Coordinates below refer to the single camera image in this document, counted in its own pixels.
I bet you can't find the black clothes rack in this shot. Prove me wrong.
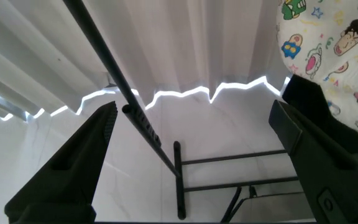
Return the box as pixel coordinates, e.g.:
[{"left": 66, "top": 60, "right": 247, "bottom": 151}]
[{"left": 62, "top": 0, "right": 301, "bottom": 221}]

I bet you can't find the white curtain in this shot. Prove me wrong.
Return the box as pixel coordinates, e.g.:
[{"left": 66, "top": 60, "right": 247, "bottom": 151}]
[{"left": 0, "top": 0, "right": 292, "bottom": 126}]

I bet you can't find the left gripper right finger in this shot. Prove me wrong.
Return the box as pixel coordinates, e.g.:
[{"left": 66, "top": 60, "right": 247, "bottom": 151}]
[{"left": 268, "top": 99, "right": 358, "bottom": 224}]

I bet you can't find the black t-shirt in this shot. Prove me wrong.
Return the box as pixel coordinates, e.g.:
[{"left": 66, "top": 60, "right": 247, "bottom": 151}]
[{"left": 282, "top": 73, "right": 358, "bottom": 154}]

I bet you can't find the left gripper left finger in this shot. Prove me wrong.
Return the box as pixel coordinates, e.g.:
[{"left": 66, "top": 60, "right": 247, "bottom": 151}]
[{"left": 4, "top": 100, "right": 119, "bottom": 224}]

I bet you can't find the cream printed garment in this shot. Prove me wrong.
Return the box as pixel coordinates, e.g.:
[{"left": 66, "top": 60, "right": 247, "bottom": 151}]
[{"left": 275, "top": 0, "right": 358, "bottom": 146}]

